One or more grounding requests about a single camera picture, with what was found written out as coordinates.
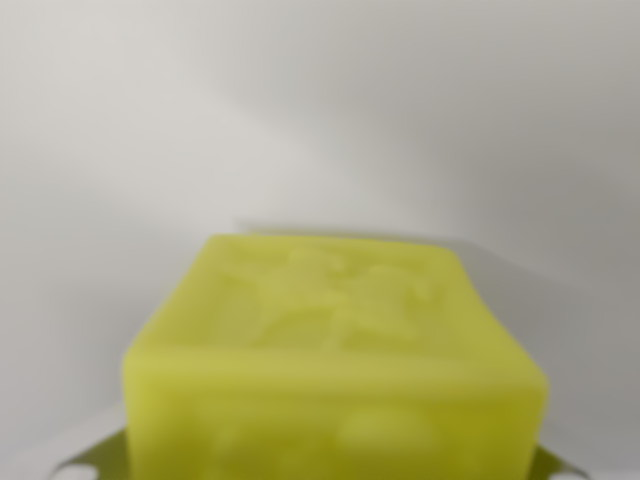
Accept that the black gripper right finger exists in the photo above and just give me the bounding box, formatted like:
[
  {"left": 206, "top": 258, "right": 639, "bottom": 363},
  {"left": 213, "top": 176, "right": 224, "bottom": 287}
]
[{"left": 532, "top": 443, "right": 594, "bottom": 480}]

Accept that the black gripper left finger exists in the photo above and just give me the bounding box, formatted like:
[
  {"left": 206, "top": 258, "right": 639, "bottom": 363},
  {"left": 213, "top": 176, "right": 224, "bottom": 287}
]
[{"left": 47, "top": 428, "right": 133, "bottom": 480}]

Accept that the yellow embossed cube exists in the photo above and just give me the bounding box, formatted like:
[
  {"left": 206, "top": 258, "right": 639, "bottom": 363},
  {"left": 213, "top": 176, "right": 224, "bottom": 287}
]
[{"left": 122, "top": 233, "right": 550, "bottom": 480}]

